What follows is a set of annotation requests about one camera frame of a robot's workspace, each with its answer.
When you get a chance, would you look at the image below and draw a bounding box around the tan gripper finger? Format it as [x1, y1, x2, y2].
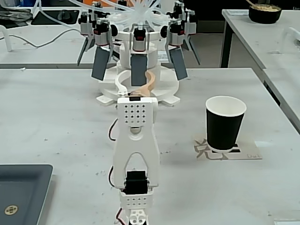
[129, 71, 157, 97]

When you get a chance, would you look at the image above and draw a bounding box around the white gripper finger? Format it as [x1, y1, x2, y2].
[115, 69, 132, 97]

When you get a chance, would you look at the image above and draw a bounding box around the black paper cup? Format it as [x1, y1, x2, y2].
[205, 95, 248, 152]

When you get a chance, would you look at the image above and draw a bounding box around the small printed label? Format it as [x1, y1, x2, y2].
[157, 52, 170, 63]

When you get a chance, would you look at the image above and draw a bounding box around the printed paper mat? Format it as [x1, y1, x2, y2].
[193, 134, 263, 162]

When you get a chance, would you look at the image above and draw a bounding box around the wide grey paddle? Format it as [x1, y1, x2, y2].
[130, 53, 149, 87]
[91, 45, 111, 82]
[169, 46, 189, 81]

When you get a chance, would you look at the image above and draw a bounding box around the white dispenser machine stand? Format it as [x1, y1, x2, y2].
[96, 30, 181, 106]

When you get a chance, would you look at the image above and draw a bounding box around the grey black pump unit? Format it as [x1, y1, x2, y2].
[79, 11, 95, 37]
[132, 23, 150, 53]
[93, 19, 113, 47]

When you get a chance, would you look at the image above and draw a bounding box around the thin dark paddle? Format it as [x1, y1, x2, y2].
[184, 35, 202, 66]
[77, 36, 95, 67]

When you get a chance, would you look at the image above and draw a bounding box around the clear plastic tube bundle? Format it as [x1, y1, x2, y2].
[35, 0, 170, 31]

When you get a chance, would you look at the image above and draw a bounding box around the grey metal table leg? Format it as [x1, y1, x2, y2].
[220, 20, 235, 69]

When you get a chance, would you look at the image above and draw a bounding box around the black flat pad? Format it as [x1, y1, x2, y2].
[30, 10, 80, 26]

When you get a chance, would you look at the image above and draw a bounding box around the dark grey bundle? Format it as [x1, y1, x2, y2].
[0, 6, 33, 30]

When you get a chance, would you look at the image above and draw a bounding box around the black bowl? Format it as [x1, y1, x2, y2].
[248, 4, 283, 24]

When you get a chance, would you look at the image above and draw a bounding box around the grey plastic tray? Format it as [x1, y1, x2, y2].
[0, 164, 54, 225]

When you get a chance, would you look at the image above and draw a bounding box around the round gold sticker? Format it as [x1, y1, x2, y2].
[4, 204, 19, 216]

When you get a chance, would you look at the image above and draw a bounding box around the white paper sheet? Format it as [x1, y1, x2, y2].
[273, 218, 300, 225]

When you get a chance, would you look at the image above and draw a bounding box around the red black arm cable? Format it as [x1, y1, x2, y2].
[114, 207, 125, 225]
[107, 165, 116, 188]
[108, 117, 118, 142]

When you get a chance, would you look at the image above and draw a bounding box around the grey cable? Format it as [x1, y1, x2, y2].
[0, 27, 82, 49]

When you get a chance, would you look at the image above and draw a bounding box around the white curved bracket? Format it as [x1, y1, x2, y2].
[0, 24, 13, 52]

